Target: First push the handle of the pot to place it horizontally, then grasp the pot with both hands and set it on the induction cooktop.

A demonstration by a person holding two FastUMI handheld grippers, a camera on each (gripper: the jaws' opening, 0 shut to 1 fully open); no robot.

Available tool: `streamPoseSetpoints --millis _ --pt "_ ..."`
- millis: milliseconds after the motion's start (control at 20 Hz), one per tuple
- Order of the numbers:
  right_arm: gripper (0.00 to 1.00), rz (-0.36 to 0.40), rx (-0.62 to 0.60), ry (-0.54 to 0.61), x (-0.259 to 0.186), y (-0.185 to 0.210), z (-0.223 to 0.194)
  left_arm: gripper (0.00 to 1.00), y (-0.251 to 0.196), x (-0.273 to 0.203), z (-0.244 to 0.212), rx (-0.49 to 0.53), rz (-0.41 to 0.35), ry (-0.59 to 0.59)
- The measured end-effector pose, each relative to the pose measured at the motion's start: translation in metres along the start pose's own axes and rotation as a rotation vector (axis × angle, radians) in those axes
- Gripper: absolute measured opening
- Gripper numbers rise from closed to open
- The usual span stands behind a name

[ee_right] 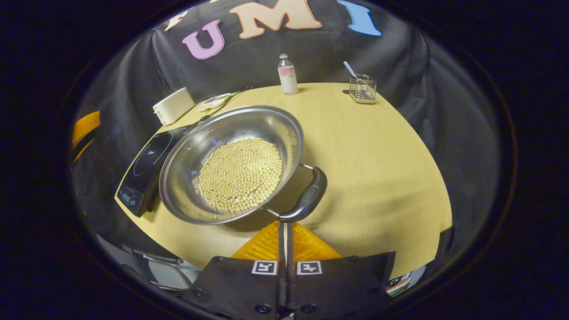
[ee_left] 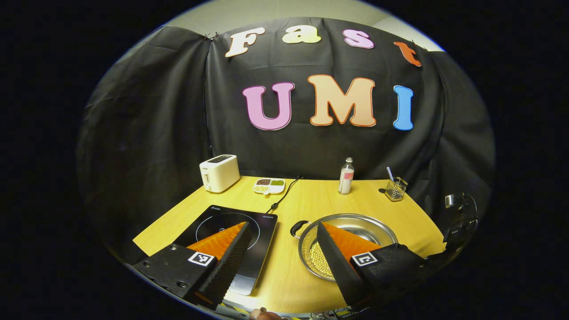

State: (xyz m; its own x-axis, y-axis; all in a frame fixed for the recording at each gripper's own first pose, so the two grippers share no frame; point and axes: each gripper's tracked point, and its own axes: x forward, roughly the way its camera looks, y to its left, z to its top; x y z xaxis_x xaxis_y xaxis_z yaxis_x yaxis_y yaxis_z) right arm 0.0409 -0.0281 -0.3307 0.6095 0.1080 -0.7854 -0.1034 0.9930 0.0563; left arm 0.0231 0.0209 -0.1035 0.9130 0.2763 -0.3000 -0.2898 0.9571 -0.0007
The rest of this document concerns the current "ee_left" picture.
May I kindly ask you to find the black backdrop cloth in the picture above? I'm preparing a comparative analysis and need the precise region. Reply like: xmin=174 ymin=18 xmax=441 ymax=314
xmin=76 ymin=17 xmax=496 ymax=263

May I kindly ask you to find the black induction cooktop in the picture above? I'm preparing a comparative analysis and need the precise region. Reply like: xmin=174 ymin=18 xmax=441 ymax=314
xmin=173 ymin=205 xmax=278 ymax=296

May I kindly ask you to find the clear bottle with pink label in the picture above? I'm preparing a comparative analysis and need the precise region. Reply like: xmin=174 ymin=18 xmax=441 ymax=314
xmin=338 ymin=157 xmax=355 ymax=195

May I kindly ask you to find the pile of soybeans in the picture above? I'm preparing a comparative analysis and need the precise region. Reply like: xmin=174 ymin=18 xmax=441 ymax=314
xmin=309 ymin=241 xmax=335 ymax=280

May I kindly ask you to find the wire mesh holder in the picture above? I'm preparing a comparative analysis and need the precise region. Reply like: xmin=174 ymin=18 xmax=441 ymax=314
xmin=385 ymin=177 xmax=409 ymax=202

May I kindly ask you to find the stainless steel pot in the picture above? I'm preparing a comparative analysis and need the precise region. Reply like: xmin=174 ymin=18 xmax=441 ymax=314
xmin=290 ymin=213 xmax=399 ymax=281

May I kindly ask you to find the white divided bean dish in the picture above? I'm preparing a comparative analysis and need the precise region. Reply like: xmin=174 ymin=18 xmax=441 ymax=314
xmin=252 ymin=178 xmax=286 ymax=195

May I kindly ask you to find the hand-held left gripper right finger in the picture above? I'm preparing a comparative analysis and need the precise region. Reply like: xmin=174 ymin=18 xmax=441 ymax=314
xmin=316 ymin=221 xmax=434 ymax=312

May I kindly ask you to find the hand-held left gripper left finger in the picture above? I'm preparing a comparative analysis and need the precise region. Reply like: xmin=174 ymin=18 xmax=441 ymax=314
xmin=132 ymin=221 xmax=253 ymax=311

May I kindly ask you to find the black power cable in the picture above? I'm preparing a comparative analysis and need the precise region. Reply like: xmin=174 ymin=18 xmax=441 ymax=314
xmin=265 ymin=176 xmax=304 ymax=214

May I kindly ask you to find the white toaster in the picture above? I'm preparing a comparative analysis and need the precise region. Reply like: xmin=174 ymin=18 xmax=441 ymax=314
xmin=199 ymin=154 xmax=240 ymax=193

